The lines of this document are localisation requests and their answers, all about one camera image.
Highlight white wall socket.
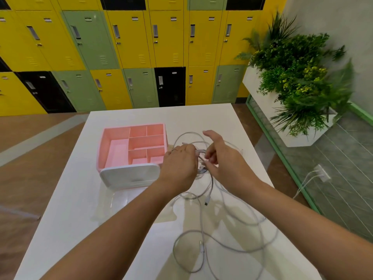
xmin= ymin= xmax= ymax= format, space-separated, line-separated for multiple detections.
xmin=314 ymin=164 xmax=332 ymax=183

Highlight person's left hand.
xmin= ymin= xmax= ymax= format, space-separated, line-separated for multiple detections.
xmin=157 ymin=144 xmax=201 ymax=199

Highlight pink desk organizer box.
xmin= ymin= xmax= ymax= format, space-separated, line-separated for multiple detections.
xmin=97 ymin=123 xmax=169 ymax=190

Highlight white plugged power cord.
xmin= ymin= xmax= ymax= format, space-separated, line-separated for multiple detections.
xmin=293 ymin=170 xmax=322 ymax=200

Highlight white charging cable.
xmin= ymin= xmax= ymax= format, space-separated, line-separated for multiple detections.
xmin=172 ymin=172 xmax=279 ymax=280
xmin=170 ymin=131 xmax=244 ymax=207

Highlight green skirting trim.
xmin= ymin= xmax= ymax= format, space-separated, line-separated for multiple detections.
xmin=246 ymin=94 xmax=373 ymax=215

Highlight white planter box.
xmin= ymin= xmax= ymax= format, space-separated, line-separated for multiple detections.
xmin=242 ymin=65 xmax=338 ymax=148

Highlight person's right forearm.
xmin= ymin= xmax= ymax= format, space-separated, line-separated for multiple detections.
xmin=242 ymin=177 xmax=373 ymax=280

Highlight person's right hand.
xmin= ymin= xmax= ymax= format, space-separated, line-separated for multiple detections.
xmin=202 ymin=130 xmax=261 ymax=196

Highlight green artificial plants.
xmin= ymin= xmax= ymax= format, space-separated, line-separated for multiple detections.
xmin=234 ymin=11 xmax=355 ymax=138

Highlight person's left forearm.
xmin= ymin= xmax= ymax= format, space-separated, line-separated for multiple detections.
xmin=41 ymin=179 xmax=182 ymax=280

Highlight wall of coloured metal lockers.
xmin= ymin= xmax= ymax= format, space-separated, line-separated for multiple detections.
xmin=0 ymin=0 xmax=288 ymax=116

